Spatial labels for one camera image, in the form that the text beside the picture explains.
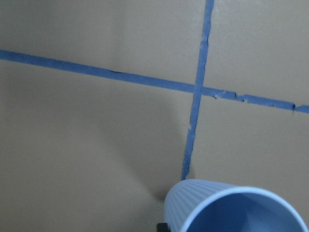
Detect blue ribbed plastic cup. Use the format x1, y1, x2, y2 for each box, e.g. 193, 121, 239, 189
164, 179, 309, 232

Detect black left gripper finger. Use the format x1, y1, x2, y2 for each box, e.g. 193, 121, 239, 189
156, 223, 170, 232

